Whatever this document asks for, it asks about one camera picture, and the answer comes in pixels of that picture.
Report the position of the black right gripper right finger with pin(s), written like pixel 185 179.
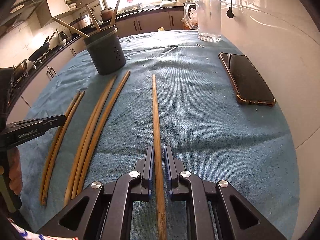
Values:
pixel 178 187

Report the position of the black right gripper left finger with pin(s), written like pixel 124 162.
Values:
pixel 141 186

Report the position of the range hood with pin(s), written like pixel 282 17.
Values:
pixel 20 13

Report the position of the clear glass mug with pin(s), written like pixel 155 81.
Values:
pixel 208 19

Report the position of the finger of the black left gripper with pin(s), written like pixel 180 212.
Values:
pixel 54 121

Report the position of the dark-tipped wooden chopstick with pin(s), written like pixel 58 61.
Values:
pixel 93 18

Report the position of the person's left hand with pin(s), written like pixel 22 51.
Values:
pixel 15 173

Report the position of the dark utensil holder cup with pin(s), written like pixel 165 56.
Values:
pixel 105 51

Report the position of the blue towel table cloth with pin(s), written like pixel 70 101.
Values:
pixel 215 137

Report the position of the brown clay pot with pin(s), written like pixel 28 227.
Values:
pixel 107 14

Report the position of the steel pot with lid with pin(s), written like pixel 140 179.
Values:
pixel 20 68

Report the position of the black smartphone brown case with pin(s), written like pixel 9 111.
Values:
pixel 249 86

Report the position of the short wooden chopstick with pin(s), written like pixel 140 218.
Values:
pixel 51 149

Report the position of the black wok pan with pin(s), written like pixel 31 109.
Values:
pixel 42 50

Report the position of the silver rice cooker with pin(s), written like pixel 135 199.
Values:
pixel 83 21

